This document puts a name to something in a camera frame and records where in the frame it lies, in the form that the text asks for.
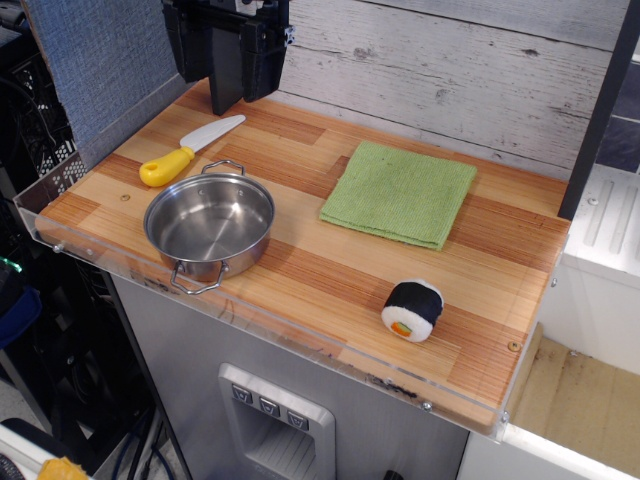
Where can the stainless steel pot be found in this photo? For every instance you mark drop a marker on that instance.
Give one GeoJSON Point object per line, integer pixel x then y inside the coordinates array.
{"type": "Point", "coordinates": [210, 226]}

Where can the yellow handled toy knife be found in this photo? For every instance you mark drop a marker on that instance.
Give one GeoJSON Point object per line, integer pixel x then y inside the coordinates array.
{"type": "Point", "coordinates": [160, 171]}

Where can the black vertical post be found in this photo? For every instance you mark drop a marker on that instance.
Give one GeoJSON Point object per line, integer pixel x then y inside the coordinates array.
{"type": "Point", "coordinates": [226, 80]}
{"type": "Point", "coordinates": [612, 84]}

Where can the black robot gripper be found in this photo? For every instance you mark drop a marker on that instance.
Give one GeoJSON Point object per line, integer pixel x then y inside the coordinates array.
{"type": "Point", "coordinates": [264, 29]}

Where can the clear acrylic table guard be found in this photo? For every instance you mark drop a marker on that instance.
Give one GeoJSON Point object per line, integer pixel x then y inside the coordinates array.
{"type": "Point", "coordinates": [320, 288]}

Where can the silver toy fridge dispenser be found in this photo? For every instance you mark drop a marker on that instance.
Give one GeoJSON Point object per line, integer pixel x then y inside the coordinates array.
{"type": "Point", "coordinates": [277, 433]}

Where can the white toy sink counter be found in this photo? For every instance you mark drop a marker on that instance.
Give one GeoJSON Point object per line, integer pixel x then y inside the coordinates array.
{"type": "Point", "coordinates": [577, 396]}

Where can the green folded cloth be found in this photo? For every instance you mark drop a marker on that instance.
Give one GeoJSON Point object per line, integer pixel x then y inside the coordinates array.
{"type": "Point", "coordinates": [399, 195]}

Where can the blue grey fabric panel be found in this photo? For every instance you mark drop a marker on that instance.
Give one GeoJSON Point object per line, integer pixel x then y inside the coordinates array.
{"type": "Point", "coordinates": [112, 67]}

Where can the black plastic crate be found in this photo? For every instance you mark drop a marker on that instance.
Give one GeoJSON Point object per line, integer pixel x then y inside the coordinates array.
{"type": "Point", "coordinates": [36, 135]}

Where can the black right vertical post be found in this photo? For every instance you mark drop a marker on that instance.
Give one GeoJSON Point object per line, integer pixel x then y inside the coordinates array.
{"type": "Point", "coordinates": [612, 84]}

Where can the plush sushi roll toy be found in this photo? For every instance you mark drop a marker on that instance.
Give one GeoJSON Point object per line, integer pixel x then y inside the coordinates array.
{"type": "Point", "coordinates": [412, 310]}

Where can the black left vertical post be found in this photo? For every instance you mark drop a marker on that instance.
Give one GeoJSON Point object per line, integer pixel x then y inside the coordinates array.
{"type": "Point", "coordinates": [226, 80]}

